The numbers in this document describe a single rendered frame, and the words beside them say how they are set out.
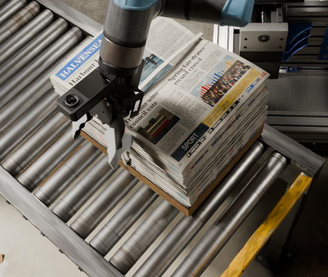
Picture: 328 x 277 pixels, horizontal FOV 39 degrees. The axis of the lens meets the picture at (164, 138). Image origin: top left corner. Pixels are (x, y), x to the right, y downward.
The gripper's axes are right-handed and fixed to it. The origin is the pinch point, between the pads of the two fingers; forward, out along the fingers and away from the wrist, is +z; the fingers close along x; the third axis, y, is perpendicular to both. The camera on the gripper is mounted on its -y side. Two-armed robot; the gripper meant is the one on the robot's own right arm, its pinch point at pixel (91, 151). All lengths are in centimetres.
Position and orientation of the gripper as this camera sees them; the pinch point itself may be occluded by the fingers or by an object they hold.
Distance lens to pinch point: 91.2
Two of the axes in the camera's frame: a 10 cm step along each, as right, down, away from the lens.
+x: -7.5, -5.2, 4.0
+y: 6.1, -3.2, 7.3
